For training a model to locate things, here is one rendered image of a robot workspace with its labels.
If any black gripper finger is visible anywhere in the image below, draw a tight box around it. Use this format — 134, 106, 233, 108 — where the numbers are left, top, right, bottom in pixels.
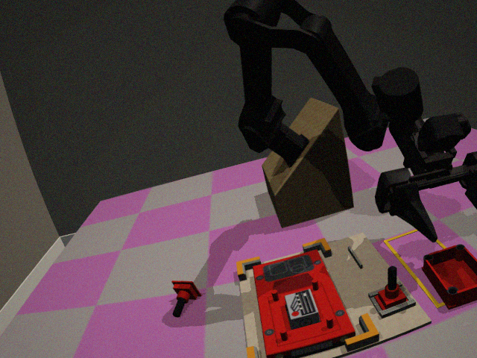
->
465, 170, 477, 209
389, 182, 437, 242

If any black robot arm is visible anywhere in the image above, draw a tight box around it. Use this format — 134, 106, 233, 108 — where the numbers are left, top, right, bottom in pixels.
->
224, 0, 471, 167

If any dark red hood shell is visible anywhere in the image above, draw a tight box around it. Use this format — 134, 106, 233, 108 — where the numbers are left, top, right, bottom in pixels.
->
422, 244, 477, 310

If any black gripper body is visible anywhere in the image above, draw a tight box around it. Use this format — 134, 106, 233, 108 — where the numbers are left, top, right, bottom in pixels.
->
375, 132, 477, 213

